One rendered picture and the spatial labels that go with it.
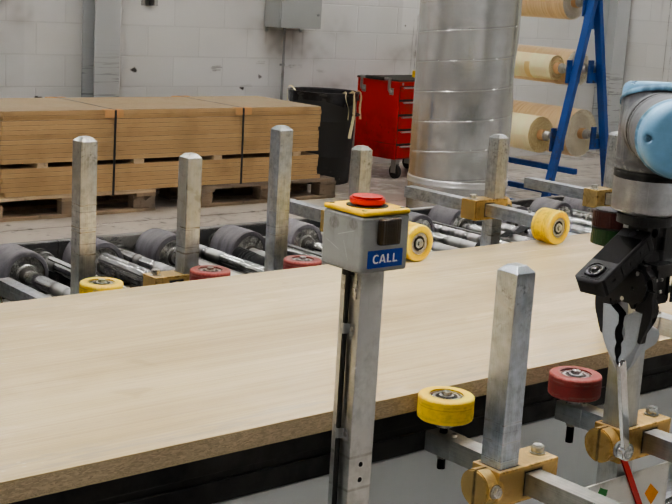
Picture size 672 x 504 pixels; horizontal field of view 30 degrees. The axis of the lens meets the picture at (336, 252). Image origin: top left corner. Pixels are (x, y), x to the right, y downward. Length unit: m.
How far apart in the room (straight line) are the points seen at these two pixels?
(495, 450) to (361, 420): 0.26
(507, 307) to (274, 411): 0.34
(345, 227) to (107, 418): 0.45
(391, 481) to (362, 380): 0.43
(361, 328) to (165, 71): 8.29
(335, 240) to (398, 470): 0.54
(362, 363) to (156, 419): 0.33
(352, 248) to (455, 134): 4.49
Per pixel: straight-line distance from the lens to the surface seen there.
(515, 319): 1.60
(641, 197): 1.61
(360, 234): 1.37
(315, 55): 10.47
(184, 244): 2.58
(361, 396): 1.44
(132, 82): 9.51
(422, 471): 1.88
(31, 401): 1.71
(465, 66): 5.83
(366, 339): 1.43
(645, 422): 1.88
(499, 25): 5.87
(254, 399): 1.73
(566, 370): 1.97
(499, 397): 1.63
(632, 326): 1.66
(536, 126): 8.94
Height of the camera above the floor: 1.45
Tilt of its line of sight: 12 degrees down
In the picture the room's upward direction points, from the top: 3 degrees clockwise
